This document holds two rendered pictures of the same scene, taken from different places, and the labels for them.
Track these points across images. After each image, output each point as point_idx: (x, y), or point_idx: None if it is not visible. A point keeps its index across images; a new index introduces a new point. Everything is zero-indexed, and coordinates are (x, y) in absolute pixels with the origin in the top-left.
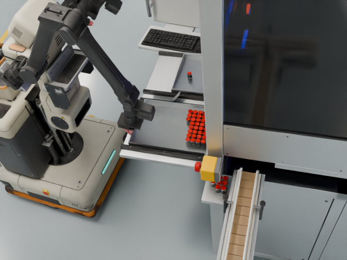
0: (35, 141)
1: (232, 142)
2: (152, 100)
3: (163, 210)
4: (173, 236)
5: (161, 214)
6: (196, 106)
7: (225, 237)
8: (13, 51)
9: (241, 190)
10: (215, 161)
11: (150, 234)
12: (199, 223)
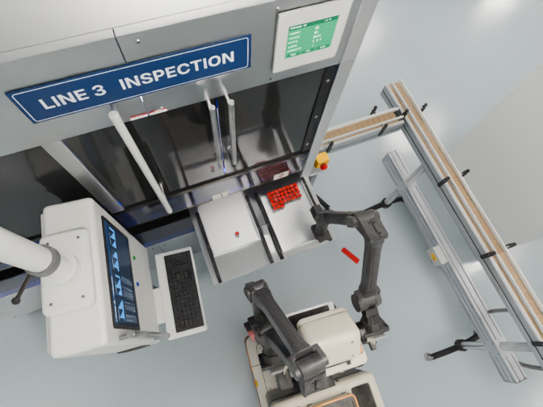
0: (337, 373)
1: None
2: (280, 245)
3: (284, 272)
4: None
5: (287, 271)
6: (265, 208)
7: (347, 138)
8: (361, 345)
9: None
10: (317, 154)
11: (305, 268)
12: None
